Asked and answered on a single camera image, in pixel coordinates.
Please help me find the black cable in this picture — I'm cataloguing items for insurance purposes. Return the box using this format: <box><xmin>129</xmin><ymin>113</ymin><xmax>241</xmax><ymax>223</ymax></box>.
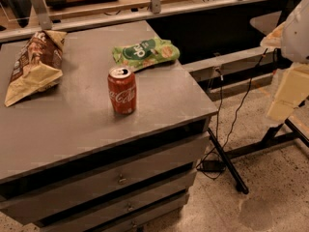
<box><xmin>196</xmin><ymin>47</ymin><xmax>268</xmax><ymax>181</ymax></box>

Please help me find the black power adapter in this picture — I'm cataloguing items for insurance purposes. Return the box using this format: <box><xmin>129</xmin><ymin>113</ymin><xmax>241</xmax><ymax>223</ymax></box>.
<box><xmin>201</xmin><ymin>160</ymin><xmax>225</xmax><ymax>172</ymax></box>

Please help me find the brown yellow chip bag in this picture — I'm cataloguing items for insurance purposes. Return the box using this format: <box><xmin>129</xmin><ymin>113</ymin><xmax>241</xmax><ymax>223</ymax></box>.
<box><xmin>5</xmin><ymin>30</ymin><xmax>67</xmax><ymax>107</ymax></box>

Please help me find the black metal table leg frame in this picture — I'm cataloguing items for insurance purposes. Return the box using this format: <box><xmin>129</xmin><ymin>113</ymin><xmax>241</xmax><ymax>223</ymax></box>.
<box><xmin>208</xmin><ymin>117</ymin><xmax>309</xmax><ymax>194</ymax></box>

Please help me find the grey drawer cabinet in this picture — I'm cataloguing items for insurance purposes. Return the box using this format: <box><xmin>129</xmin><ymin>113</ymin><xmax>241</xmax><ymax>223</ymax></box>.
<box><xmin>0</xmin><ymin>21</ymin><xmax>216</xmax><ymax>232</ymax></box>

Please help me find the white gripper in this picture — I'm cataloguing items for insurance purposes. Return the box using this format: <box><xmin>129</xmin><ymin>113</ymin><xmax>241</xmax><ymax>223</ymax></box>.
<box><xmin>260</xmin><ymin>0</ymin><xmax>309</xmax><ymax>124</ymax></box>

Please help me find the green chip bag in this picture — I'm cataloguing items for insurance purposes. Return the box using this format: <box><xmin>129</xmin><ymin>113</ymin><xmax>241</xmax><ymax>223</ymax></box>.
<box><xmin>112</xmin><ymin>37</ymin><xmax>180</xmax><ymax>72</ymax></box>

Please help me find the grey metal railing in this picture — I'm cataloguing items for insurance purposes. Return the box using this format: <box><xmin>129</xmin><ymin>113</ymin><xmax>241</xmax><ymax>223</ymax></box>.
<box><xmin>0</xmin><ymin>0</ymin><xmax>267</xmax><ymax>44</ymax></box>

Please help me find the red coke can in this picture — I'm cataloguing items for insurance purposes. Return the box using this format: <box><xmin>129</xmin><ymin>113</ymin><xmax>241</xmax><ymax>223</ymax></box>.
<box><xmin>107</xmin><ymin>67</ymin><xmax>137</xmax><ymax>114</ymax></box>

